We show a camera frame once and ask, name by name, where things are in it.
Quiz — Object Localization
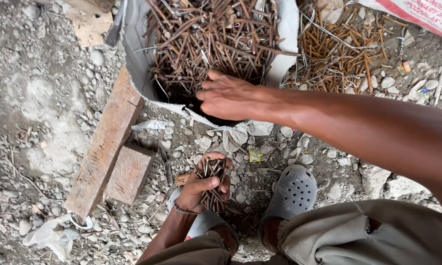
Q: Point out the person's left hand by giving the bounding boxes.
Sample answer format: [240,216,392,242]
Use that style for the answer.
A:
[175,151,233,215]

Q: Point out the person's right hand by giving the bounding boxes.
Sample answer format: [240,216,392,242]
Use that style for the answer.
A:
[196,69,281,125]

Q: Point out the bundle of rusty nails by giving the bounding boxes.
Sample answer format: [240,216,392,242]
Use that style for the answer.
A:
[193,158,229,216]

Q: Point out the torn white sack scrap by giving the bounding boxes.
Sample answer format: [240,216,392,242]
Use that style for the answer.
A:
[222,125,249,154]

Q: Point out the heap of dark rusty nails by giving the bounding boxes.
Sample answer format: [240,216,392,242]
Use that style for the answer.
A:
[142,0,299,101]

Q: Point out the clear plastic scrap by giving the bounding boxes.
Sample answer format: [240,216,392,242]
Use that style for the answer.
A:
[131,119,169,132]

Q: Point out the yellow wrapper scrap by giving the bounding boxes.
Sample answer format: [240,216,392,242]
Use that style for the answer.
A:
[248,145,264,163]

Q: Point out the small wood chunk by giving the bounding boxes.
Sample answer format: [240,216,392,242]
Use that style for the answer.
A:
[174,172,192,187]

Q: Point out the short wooden block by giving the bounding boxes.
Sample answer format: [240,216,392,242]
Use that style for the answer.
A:
[105,143,156,205]

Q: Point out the dark metal chisel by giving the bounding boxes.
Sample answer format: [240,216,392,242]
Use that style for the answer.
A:
[105,0,128,48]

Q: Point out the long wooden plank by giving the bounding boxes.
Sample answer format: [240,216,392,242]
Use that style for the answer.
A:
[64,66,146,219]

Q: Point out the grey rubber clog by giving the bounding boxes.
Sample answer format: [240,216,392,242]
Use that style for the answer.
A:
[259,164,318,236]
[168,186,240,242]

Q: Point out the brown cardboard piece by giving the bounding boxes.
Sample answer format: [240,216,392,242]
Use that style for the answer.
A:
[64,0,115,49]

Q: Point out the khaki shorts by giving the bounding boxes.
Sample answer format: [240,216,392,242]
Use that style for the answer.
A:
[137,199,442,265]

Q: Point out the crumpled white plastic bag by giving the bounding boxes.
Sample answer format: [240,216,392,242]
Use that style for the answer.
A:
[22,213,94,262]

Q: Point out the white red printed cement sack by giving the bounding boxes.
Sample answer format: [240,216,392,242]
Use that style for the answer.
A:
[356,0,442,41]

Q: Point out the beaded wrist bracelet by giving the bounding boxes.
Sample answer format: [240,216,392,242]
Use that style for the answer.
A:
[173,200,200,216]

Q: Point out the heap of orange nails and wire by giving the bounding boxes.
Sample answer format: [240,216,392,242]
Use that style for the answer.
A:
[281,3,409,95]

